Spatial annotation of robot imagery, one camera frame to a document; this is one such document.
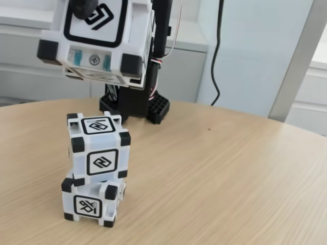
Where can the white cube with double-diamond symbol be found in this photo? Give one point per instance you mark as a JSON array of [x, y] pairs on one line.
[[94, 28]]

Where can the white cube with N-diamond symbol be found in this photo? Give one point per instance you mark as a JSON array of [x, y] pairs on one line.
[[102, 163]]

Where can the white cabinet with doors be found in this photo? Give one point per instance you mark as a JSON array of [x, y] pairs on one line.
[[20, 76]]

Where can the white cube with crossed symbol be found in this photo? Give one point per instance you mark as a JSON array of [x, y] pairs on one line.
[[87, 206]]

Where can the white drawer unit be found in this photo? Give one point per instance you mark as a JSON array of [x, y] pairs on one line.
[[311, 102]]

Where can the grey metal frame post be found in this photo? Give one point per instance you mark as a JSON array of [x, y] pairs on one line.
[[293, 71]]

